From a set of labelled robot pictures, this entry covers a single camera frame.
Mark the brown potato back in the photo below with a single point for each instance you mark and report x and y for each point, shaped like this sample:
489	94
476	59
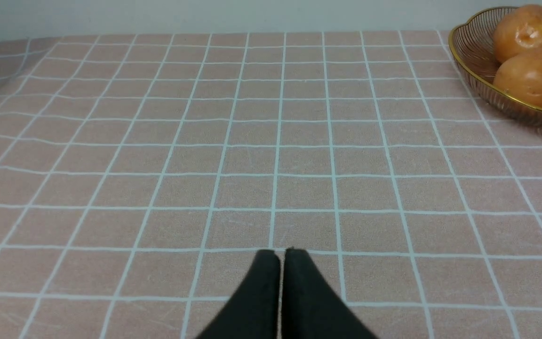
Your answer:
517	32

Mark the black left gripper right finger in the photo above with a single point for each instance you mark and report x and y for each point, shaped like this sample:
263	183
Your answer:
310	309

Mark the pink checkered tablecloth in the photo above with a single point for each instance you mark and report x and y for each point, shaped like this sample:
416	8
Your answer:
139	174

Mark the brown potato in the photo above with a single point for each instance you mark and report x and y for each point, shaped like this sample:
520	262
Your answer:
517	32
521	77

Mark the gold wire basket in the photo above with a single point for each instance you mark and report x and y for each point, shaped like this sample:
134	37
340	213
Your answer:
471	45

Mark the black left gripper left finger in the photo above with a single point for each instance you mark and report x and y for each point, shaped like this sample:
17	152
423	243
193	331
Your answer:
252	310

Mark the brown potato front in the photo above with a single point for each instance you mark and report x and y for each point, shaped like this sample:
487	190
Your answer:
521	77

